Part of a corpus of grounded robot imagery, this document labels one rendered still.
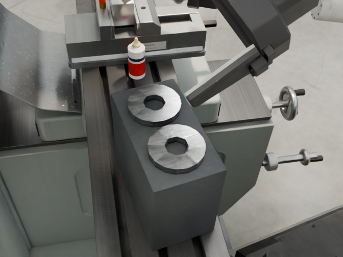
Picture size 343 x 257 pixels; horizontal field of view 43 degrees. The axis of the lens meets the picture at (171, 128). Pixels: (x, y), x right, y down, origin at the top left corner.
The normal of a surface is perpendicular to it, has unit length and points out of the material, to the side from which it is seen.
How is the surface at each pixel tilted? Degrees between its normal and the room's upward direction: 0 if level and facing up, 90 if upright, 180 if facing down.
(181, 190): 90
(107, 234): 0
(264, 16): 35
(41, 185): 90
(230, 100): 0
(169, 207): 90
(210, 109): 90
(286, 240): 0
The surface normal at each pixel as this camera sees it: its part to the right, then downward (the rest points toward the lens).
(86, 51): 0.20, 0.73
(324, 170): 0.04, -0.67
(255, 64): -0.21, -0.16
